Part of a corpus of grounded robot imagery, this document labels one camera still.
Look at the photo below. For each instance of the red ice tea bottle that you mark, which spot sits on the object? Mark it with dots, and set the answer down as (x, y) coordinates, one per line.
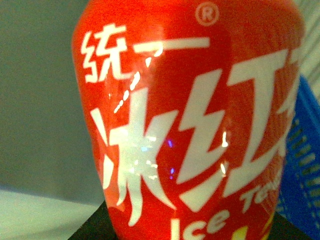
(188, 104)

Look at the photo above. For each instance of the blue plastic crate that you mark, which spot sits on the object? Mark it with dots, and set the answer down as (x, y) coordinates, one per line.
(299, 199)

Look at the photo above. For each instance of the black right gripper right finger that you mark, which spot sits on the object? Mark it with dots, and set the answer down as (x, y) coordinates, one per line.
(282, 229)

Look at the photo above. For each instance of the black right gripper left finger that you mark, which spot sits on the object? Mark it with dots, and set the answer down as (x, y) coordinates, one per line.
(97, 227)

